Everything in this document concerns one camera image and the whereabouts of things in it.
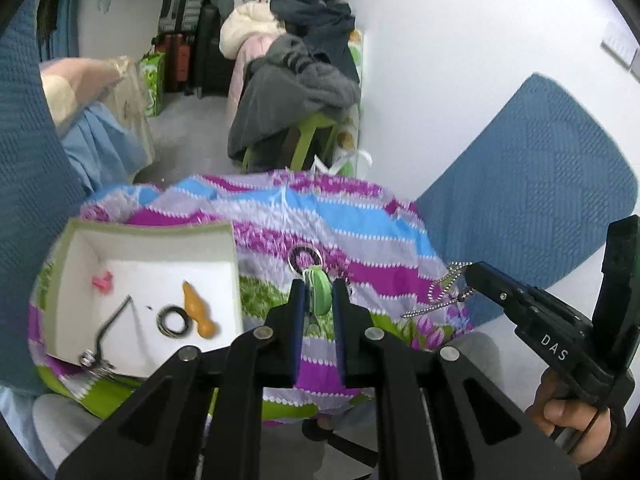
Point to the grey fleece garment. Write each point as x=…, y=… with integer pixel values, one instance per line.
x=280, y=95

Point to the pink pillow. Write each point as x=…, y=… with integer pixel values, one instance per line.
x=70, y=85

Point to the grey suitcase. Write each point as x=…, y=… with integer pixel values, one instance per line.
x=182, y=2

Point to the light blue sheet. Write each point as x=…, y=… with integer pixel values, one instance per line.
x=100, y=145

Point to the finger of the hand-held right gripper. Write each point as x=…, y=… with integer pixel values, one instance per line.
x=495, y=287

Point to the red suitcase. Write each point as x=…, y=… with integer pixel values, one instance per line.
x=172, y=62

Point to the orange pendant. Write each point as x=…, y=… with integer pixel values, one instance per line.
x=197, y=310

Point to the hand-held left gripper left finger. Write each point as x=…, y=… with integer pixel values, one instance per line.
x=298, y=315

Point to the blue quilted cushion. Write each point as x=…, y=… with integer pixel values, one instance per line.
x=30, y=170
x=540, y=180

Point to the white wall switch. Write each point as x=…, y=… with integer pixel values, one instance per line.
x=622, y=45

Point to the cream fleece jacket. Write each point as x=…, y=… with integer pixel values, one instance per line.
x=247, y=27

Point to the blue curtain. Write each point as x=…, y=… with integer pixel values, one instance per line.
x=62, y=15

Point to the colourful striped blanket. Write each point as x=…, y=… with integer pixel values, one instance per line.
x=360, y=220

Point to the green shopping bag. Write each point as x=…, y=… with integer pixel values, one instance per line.
x=152, y=85

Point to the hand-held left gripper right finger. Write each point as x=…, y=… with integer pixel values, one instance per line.
x=341, y=315

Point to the black suitcase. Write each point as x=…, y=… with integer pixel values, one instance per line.
x=212, y=55

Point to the clear plastic bag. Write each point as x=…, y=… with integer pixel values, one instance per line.
x=132, y=110

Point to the dark navy garment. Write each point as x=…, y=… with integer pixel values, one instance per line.
x=315, y=10

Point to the pink charm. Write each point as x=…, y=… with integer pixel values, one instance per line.
x=103, y=282

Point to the green plastic stool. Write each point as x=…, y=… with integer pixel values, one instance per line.
x=305, y=140

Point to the grey-green cardboard box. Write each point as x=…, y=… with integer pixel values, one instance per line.
x=150, y=280

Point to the person's right hand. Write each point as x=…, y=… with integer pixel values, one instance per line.
x=560, y=417

